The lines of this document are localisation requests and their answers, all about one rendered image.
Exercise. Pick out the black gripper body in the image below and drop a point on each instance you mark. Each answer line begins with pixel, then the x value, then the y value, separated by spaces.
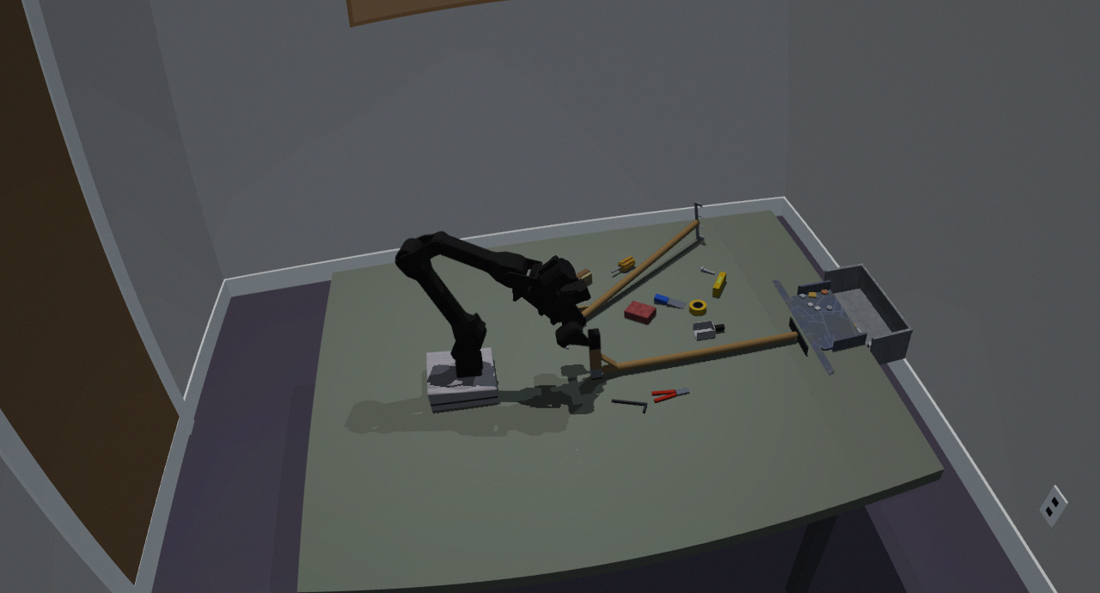
pixel 557 312

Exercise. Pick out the dark grey l-shaped bar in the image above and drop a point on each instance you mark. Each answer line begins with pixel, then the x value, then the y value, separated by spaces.
pixel 632 403

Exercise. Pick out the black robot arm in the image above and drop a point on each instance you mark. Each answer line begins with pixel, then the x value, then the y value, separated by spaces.
pixel 509 269

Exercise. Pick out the red rectangular block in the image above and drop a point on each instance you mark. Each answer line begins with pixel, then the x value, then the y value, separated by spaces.
pixel 640 312

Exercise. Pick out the yellow rectangular block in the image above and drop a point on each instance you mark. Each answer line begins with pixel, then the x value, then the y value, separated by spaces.
pixel 718 287

